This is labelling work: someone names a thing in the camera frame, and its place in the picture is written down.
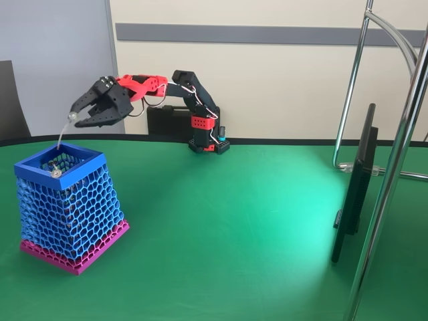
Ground thin metal screw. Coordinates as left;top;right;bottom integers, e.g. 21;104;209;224
56;112;79;150

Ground blue and pink lattice basket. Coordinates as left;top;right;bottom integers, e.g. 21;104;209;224
13;142;130;276

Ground black plastic tool case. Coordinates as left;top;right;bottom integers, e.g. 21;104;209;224
146;104;199;136

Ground black flat monitor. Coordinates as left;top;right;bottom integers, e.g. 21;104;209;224
330;102;380;264

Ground red white servo wires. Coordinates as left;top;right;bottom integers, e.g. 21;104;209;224
142;82;222;142

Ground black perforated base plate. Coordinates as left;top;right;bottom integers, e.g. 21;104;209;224
187;138;231;156

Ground grey wall rail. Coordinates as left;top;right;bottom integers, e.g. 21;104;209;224
115;22;427;47

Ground clear plastic frame foot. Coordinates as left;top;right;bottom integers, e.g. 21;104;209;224
338;161;381;177

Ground chrome tube frame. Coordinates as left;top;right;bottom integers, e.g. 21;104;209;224
332;0;428;321

